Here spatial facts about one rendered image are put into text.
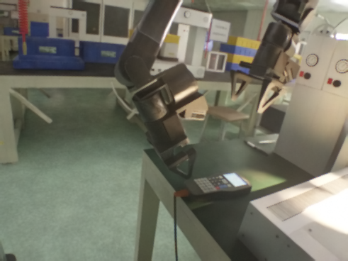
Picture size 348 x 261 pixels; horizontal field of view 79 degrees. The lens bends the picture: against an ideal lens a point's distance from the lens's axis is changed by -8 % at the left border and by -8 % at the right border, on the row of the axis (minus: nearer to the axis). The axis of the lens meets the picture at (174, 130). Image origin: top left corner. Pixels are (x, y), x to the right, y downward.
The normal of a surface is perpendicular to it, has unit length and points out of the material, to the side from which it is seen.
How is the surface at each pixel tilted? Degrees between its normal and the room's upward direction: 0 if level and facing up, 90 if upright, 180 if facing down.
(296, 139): 90
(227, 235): 0
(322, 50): 90
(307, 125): 90
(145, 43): 70
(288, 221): 0
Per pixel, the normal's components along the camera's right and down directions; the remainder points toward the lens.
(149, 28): 0.38, -0.11
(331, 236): 0.14, -0.92
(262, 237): -0.87, 0.07
